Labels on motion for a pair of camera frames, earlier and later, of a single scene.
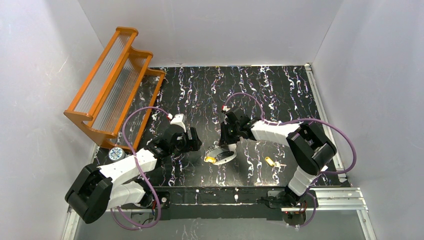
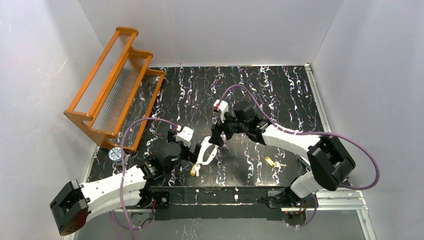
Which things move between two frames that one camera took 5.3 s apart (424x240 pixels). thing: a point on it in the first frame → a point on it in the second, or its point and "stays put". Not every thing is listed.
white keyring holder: [223, 153] → [205, 145]
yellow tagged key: [276, 164] stays put
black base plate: [220, 203] stays put
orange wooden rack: [118, 93] stays put
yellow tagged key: [209, 159] → [195, 170]
